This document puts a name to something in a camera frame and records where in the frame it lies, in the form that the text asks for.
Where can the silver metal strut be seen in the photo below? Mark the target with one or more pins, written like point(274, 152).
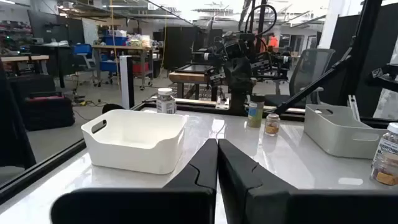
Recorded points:
point(354, 109)

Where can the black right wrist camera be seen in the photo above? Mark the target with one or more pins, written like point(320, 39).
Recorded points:
point(233, 49)

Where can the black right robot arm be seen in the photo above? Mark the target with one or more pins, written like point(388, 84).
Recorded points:
point(239, 102)

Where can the light grey storage bin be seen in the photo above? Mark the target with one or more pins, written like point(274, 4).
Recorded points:
point(335, 140)

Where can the black case with red strip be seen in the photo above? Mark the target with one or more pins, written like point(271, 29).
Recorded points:
point(46, 115)

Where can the background black robot arm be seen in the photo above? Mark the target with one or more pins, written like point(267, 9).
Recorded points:
point(281, 62)

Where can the white and black post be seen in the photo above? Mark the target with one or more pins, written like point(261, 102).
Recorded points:
point(124, 84)

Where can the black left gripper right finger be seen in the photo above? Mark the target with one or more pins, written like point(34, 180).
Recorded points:
point(264, 202)

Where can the black round object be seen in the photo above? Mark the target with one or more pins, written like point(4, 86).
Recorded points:
point(112, 109)

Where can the black-lid spice jar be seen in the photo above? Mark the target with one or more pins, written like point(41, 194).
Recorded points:
point(255, 115)

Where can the wooden workbench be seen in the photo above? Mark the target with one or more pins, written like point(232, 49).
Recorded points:
point(124, 47)

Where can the person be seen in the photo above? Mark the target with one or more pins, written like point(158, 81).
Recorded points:
point(273, 42)

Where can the black partition panel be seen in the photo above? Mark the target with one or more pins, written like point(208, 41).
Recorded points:
point(373, 46)

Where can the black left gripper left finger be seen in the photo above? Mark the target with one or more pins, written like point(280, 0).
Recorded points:
point(186, 202)

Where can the grey mesh office chair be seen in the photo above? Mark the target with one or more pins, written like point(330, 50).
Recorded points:
point(311, 71)

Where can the black cloth cover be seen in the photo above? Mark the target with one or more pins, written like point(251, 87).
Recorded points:
point(12, 124)

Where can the wooden table with black tray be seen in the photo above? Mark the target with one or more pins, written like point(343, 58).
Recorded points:
point(189, 76)

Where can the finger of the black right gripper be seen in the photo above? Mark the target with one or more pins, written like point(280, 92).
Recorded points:
point(247, 76)
point(236, 77)

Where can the blue chair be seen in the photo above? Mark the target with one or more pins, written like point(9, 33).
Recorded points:
point(82, 51)

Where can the white-lid spice jar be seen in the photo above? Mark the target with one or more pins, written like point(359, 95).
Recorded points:
point(165, 104)
point(387, 143)

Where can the grey metal bracket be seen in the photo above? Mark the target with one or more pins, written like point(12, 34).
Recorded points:
point(222, 103)

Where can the blue plastic bin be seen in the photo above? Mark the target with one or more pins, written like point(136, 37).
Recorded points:
point(115, 41)
point(109, 66)

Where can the black aluminium table frame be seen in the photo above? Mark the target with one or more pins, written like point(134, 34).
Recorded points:
point(40, 169)

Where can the red plastic bin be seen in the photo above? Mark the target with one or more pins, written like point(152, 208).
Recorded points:
point(140, 68)

